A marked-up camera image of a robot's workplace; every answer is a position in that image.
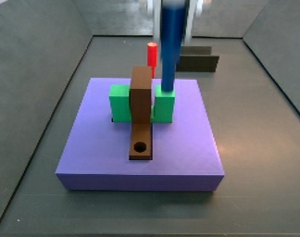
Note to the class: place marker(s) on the purple rectangular board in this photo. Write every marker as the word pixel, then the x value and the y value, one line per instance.
pixel 185 165

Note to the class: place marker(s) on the blue cylindrical peg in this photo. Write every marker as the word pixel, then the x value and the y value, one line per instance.
pixel 173 13

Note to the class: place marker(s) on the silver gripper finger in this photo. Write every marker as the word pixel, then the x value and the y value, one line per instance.
pixel 195 10
pixel 153 6

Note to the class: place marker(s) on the green U-shaped block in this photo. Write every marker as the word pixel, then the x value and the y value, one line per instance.
pixel 163 108

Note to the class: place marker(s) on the red cylindrical peg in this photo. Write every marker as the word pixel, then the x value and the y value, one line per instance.
pixel 153 57

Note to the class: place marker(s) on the black angle bracket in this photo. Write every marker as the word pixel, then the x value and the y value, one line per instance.
pixel 197 59

